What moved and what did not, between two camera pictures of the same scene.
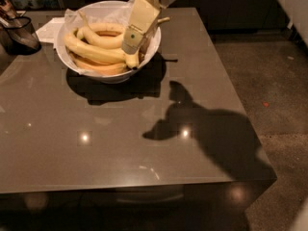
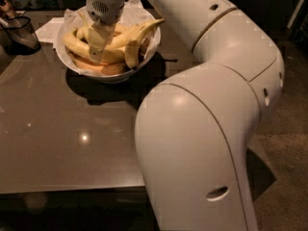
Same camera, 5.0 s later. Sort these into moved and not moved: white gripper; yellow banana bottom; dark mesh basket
Moved: white gripper
Not moved: dark mesh basket; yellow banana bottom
